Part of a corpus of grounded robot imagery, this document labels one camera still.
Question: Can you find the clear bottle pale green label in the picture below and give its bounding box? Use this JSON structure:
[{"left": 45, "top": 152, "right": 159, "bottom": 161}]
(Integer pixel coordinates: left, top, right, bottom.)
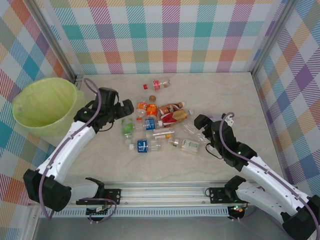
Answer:
[{"left": 167, "top": 137, "right": 201, "bottom": 155}]

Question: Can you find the clear bottle white orange label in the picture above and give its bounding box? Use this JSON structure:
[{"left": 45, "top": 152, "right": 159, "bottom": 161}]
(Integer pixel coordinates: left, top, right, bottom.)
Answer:
[{"left": 145, "top": 127, "right": 176, "bottom": 140}]

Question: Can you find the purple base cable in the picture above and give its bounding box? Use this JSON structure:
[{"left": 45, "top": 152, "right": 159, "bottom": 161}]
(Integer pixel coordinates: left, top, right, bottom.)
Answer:
[{"left": 74, "top": 197, "right": 118, "bottom": 224}]

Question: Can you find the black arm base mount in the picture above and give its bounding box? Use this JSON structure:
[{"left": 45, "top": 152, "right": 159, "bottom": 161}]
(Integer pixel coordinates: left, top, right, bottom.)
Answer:
[
  {"left": 104, "top": 188, "right": 123, "bottom": 205},
  {"left": 208, "top": 186, "right": 227, "bottom": 204}
]

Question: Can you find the aluminium frame post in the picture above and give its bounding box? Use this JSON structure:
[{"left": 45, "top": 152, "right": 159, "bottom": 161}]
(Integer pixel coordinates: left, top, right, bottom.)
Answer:
[
  {"left": 251, "top": 0, "right": 300, "bottom": 76},
  {"left": 28, "top": 0, "right": 84, "bottom": 85}
]

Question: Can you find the clear square water bottle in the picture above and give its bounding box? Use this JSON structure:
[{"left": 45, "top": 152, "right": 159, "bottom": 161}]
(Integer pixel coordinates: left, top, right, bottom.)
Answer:
[{"left": 183, "top": 121, "right": 209, "bottom": 144}]

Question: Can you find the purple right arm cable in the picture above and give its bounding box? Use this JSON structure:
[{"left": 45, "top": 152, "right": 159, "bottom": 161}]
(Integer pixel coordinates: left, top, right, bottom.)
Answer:
[{"left": 219, "top": 112, "right": 320, "bottom": 236}]

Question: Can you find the blue label water bottle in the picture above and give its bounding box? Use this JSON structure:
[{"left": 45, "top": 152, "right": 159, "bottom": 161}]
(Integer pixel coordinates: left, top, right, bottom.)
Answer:
[
  {"left": 134, "top": 118, "right": 164, "bottom": 132},
  {"left": 128, "top": 138, "right": 163, "bottom": 153}
]

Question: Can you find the slotted cable duct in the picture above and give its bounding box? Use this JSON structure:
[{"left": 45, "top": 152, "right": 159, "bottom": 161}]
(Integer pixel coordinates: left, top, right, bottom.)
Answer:
[{"left": 58, "top": 208, "right": 230, "bottom": 217}]

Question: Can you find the aluminium mounting rail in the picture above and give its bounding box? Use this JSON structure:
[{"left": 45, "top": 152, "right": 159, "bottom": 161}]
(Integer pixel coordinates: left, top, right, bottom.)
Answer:
[{"left": 74, "top": 181, "right": 251, "bottom": 206}]

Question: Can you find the light green bin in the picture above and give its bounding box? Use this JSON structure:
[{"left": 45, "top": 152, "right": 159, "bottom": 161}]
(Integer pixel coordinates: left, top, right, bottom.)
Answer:
[{"left": 11, "top": 77, "right": 87, "bottom": 138}]

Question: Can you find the clear bottle red label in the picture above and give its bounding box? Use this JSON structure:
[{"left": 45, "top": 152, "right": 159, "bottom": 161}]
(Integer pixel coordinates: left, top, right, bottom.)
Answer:
[{"left": 143, "top": 77, "right": 171, "bottom": 91}]

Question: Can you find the red and gold bottle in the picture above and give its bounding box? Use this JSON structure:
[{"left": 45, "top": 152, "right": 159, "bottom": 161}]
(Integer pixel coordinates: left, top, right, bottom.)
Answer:
[{"left": 160, "top": 108, "right": 195, "bottom": 126}]

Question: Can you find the clear bottle orange cap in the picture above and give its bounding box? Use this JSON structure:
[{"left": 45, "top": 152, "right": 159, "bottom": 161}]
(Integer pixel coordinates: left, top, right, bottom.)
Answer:
[{"left": 135, "top": 99, "right": 148, "bottom": 120}]

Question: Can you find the small circuit board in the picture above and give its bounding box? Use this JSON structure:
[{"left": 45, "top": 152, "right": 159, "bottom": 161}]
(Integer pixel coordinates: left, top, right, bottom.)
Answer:
[
  {"left": 86, "top": 206, "right": 111, "bottom": 216},
  {"left": 228, "top": 204, "right": 245, "bottom": 215}
]

